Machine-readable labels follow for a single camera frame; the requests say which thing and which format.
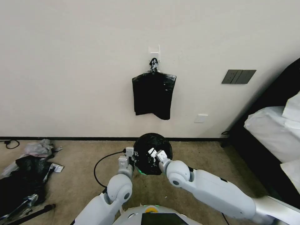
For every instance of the black stick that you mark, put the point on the black stick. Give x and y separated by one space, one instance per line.
35 212

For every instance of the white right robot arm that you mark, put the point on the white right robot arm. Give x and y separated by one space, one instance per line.
211 187

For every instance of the hanging black trash bag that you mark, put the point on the hanging black trash bag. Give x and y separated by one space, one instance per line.
152 93

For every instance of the white pillow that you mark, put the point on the white pillow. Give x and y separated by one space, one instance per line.
293 110

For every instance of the crumpled grey plastic bag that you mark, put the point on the crumpled grey plastic bag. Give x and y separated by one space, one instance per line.
37 148

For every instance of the white robot front shell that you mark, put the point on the white robot front shell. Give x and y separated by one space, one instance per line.
154 215

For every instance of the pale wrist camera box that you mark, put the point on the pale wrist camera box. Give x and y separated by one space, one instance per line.
129 152
152 151

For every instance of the white bed mattress sheet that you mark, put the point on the white bed mattress sheet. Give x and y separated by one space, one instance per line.
267 131

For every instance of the dark grey switch panel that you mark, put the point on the dark grey switch panel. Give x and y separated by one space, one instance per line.
239 76

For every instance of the black bed frame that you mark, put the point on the black bed frame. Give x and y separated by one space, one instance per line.
264 93

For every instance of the crumpled black plastic bag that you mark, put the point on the crumpled black plastic bag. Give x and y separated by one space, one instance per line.
23 178

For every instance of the round black trash bin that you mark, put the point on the round black trash bin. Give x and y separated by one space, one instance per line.
153 140

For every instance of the white wall hook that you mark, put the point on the white wall hook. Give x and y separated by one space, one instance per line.
154 50

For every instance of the small white paper wrapper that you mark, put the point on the small white paper wrapper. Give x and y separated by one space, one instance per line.
57 168

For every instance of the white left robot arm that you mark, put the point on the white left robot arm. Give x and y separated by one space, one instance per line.
118 187

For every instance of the black baseboard strip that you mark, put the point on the black baseboard strip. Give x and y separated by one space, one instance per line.
70 138

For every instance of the white wall outlet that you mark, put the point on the white wall outlet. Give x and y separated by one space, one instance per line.
200 118

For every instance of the white folded bedding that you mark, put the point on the white folded bedding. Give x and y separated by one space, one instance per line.
291 170

